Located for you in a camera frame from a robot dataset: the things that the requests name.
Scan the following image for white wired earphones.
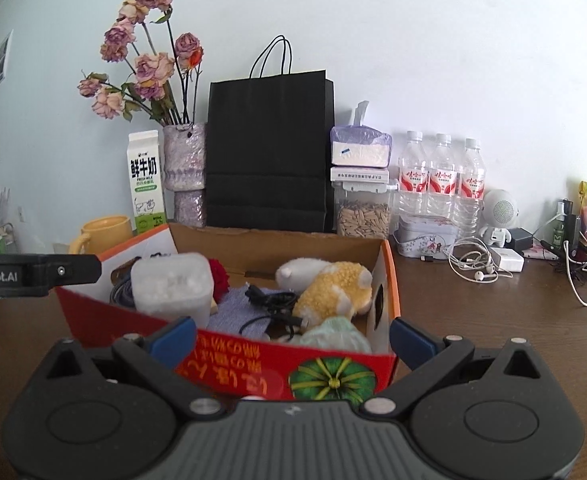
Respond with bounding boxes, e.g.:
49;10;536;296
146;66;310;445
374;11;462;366
446;237;514;282

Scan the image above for floral print tin box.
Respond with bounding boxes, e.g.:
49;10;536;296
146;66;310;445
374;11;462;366
393;215;460;260

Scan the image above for yellow mug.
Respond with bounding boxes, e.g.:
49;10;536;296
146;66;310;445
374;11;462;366
68;216;135;256

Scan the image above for clear seed container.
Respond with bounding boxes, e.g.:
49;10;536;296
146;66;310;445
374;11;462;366
333;180;399;240

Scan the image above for black power adapter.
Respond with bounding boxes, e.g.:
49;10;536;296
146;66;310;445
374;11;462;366
508;228;534;252

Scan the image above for red orange cardboard box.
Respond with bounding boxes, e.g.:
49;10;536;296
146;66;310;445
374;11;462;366
54;222;403;401

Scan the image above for black slim device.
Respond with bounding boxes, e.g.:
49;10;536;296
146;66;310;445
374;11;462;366
562;199;581;261

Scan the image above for dark cable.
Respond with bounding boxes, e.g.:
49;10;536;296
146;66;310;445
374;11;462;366
109;267;136;308

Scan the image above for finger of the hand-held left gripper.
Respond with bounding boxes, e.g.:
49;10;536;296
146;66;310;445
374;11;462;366
38;253;102;297

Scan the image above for dried pink rose bouquet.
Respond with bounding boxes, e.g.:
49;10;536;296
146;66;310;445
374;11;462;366
77;0;205;127

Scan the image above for yellow white plush hamster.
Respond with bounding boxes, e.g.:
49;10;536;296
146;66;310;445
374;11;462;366
274;257;374;328

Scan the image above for small green bottle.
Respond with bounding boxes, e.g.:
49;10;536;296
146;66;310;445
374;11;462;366
551;201;569;246

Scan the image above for purple cloth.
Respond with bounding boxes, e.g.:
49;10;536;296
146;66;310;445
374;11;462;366
206;285;299;343

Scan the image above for pale green cloth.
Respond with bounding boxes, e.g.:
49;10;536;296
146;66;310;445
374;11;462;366
293;316;373;353

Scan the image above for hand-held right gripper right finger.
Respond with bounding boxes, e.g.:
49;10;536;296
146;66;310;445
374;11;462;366
361;316;544;420

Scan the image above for purple tissue pack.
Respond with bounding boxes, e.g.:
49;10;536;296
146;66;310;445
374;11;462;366
330;101;393;168

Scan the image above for white flat box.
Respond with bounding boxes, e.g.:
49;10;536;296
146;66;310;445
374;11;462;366
330;165;390;183

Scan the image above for white robot-shaped speaker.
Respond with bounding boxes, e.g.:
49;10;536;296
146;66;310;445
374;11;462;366
478;189;520;248

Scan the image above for purple glitter vase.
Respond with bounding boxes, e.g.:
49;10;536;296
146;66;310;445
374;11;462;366
162;122;208;228

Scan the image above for white green milk carton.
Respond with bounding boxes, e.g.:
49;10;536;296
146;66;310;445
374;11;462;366
126;130;166;236

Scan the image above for black paper bag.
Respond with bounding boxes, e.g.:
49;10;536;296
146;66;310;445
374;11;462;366
204;35;337;233

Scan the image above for red rose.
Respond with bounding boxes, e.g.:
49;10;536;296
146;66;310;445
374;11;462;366
208;258;230;306

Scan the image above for clear water bottle red label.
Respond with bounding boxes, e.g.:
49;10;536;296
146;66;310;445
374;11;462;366
398;131;429;221
454;137;487;243
427;133;458;221

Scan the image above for translucent cotton swab pouch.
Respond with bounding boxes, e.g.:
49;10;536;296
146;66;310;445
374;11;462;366
130;252;214;328

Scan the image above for wall paper sheet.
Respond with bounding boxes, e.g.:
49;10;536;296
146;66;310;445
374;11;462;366
0;30;14;93

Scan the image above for black cable with white puck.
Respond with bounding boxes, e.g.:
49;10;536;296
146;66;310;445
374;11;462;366
238;284;307;343

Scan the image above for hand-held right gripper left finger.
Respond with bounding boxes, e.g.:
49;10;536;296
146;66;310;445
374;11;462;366
43;316;228;420

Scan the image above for white power adapter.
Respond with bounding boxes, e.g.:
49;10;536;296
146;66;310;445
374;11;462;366
491;246;525;273

